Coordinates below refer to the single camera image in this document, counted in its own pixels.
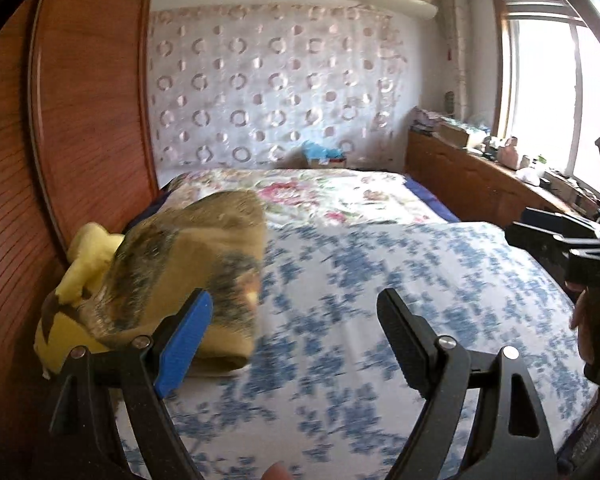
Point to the pale tied window curtain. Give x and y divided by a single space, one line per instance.
454 50

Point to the navy blue blanket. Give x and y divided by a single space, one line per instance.
430 200

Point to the small cardboard box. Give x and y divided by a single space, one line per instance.
330 163

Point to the brown patterned garment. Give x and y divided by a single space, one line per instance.
190 250

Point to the long wooden cabinet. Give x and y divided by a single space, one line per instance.
470 185

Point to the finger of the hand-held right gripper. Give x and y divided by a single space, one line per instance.
545 240
555 219

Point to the person's right hand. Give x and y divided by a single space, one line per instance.
587 325

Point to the sheer circle-patterned wall curtain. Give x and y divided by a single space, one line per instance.
260 90

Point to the open cardboard box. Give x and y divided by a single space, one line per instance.
454 135

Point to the yellow plush toy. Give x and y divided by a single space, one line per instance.
87 265

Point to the stack of folded cloths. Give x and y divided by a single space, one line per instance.
427 120

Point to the pink bag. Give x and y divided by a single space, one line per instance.
509 155

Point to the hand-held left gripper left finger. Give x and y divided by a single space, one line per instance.
185 345

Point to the blue plastic bag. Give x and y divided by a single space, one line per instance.
317 151

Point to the dark wall fixture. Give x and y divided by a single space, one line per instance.
450 101

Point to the pink floral blanket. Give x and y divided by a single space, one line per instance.
330 195

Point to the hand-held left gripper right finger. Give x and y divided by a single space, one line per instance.
405 340

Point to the wooden slatted wardrobe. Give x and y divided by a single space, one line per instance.
90 110

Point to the person's left hand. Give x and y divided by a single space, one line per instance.
276 472

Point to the white plastic bag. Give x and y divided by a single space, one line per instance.
527 176

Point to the wooden framed window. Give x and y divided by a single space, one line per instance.
540 95

